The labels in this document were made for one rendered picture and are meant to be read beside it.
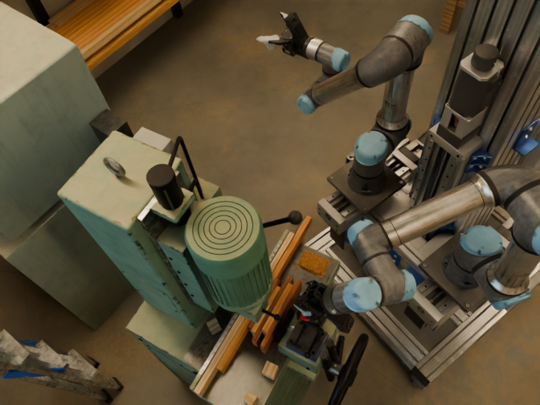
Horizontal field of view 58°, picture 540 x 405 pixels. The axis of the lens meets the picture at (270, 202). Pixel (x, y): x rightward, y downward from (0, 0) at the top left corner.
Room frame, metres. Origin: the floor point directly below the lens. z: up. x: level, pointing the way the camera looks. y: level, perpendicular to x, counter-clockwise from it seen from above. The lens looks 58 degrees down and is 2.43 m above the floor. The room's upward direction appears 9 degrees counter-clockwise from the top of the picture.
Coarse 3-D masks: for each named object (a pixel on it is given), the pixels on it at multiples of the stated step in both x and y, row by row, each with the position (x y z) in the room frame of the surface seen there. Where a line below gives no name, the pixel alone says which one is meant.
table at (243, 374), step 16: (288, 272) 0.68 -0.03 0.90; (304, 272) 0.67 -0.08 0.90; (336, 272) 0.67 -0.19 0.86; (304, 288) 0.62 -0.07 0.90; (336, 336) 0.45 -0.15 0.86; (240, 352) 0.44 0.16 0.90; (256, 352) 0.43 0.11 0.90; (272, 352) 0.42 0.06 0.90; (240, 368) 0.39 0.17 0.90; (256, 368) 0.38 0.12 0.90; (288, 368) 0.38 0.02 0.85; (304, 368) 0.37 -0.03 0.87; (320, 368) 0.36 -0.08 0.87; (224, 384) 0.35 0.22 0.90; (240, 384) 0.34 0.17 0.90; (256, 384) 0.34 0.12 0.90; (272, 384) 0.33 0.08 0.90; (208, 400) 0.31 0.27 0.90; (224, 400) 0.30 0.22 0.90; (240, 400) 0.30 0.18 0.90
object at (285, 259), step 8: (304, 224) 0.84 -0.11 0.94; (304, 232) 0.81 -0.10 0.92; (296, 240) 0.78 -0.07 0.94; (288, 248) 0.75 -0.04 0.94; (296, 248) 0.76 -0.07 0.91; (288, 256) 0.72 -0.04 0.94; (280, 264) 0.70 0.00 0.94; (272, 272) 0.67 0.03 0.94; (280, 272) 0.68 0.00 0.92; (240, 328) 0.50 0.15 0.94; (240, 336) 0.48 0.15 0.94; (232, 344) 0.46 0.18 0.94; (240, 344) 0.46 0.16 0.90; (232, 352) 0.43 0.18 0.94; (224, 360) 0.41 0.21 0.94; (224, 368) 0.39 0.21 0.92
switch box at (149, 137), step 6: (138, 132) 0.88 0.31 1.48; (144, 132) 0.88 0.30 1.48; (150, 132) 0.88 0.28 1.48; (138, 138) 0.86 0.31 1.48; (144, 138) 0.86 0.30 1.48; (150, 138) 0.86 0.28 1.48; (156, 138) 0.85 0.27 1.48; (162, 138) 0.85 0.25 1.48; (168, 138) 0.85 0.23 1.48; (150, 144) 0.84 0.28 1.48; (156, 144) 0.83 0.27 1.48; (162, 144) 0.83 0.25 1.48; (168, 144) 0.83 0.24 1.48; (162, 150) 0.81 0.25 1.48; (168, 150) 0.82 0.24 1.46
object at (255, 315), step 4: (264, 304) 0.53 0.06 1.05; (256, 308) 0.51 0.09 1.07; (260, 308) 0.51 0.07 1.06; (264, 308) 0.52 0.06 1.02; (244, 312) 0.51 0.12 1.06; (248, 312) 0.50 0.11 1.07; (252, 312) 0.50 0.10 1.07; (256, 312) 0.50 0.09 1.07; (260, 312) 0.51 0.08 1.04; (244, 316) 0.51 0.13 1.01; (248, 316) 0.50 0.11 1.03; (252, 316) 0.49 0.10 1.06; (256, 316) 0.49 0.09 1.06; (260, 316) 0.50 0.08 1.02; (252, 320) 0.50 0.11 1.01; (256, 320) 0.49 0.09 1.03
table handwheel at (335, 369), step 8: (360, 336) 0.43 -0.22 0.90; (368, 336) 0.44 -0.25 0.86; (360, 344) 0.40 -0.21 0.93; (352, 352) 0.37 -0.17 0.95; (360, 352) 0.37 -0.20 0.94; (352, 360) 0.35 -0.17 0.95; (360, 360) 0.40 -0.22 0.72; (336, 368) 0.36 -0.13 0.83; (344, 368) 0.33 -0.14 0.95; (352, 368) 0.33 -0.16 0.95; (344, 376) 0.31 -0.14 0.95; (352, 376) 0.33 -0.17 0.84; (336, 384) 0.29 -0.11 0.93; (344, 384) 0.29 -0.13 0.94; (352, 384) 0.31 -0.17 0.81; (336, 392) 0.27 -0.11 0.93; (344, 392) 0.31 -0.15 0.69; (336, 400) 0.25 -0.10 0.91
